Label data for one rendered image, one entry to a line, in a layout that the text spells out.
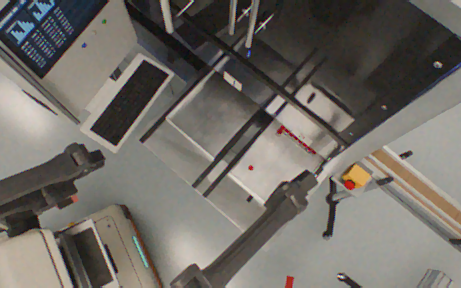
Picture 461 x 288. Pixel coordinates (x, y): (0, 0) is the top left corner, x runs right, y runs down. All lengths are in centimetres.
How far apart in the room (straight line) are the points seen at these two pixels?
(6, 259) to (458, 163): 262
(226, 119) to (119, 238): 95
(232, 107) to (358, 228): 131
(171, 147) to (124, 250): 79
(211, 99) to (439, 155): 178
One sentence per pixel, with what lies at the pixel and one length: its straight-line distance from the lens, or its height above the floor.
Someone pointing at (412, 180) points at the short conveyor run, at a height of 93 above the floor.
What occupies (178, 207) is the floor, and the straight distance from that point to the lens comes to 233.
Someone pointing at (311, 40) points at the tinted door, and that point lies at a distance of 94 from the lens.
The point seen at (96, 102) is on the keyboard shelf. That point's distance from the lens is 170.
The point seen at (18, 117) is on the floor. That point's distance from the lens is 277.
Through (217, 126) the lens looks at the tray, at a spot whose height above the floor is 88.
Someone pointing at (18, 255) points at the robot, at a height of 137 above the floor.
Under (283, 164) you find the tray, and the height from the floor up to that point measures 88.
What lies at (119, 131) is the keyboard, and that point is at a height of 83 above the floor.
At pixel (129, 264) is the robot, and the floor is 28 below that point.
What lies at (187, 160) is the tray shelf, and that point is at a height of 88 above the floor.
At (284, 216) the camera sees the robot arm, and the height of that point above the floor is 139.
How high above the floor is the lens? 231
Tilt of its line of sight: 75 degrees down
